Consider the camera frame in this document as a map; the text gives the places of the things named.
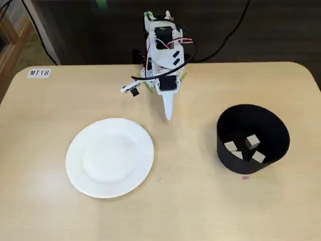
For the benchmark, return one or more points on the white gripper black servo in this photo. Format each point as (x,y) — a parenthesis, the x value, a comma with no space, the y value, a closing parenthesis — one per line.
(168,85)

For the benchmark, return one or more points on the white block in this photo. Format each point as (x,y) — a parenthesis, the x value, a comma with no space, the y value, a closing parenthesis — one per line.
(237,154)
(252,142)
(230,146)
(258,157)

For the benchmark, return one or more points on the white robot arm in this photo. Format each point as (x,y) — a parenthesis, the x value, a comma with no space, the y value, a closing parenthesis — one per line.
(164,55)

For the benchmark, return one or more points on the white paper plate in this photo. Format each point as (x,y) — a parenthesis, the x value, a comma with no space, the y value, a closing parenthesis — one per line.
(110,160)

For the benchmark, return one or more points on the black pot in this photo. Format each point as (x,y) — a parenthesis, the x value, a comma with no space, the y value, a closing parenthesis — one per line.
(250,120)

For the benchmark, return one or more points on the green tape strip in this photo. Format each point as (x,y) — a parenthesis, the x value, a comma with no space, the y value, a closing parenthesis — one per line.
(148,88)
(184,76)

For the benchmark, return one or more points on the small pink tape mark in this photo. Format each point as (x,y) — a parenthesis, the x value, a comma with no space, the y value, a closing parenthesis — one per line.
(246,178)

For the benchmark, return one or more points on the white MT18 label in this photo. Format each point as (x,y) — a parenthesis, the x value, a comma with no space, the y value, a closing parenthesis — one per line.
(38,73)

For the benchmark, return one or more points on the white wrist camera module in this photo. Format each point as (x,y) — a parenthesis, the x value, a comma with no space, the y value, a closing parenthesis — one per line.
(130,86)

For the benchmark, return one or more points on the grey metal post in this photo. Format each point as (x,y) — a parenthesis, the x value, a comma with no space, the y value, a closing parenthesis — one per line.
(43,32)

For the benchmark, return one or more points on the wooden furniture frame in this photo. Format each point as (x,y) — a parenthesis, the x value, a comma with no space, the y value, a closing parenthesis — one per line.
(10,50)

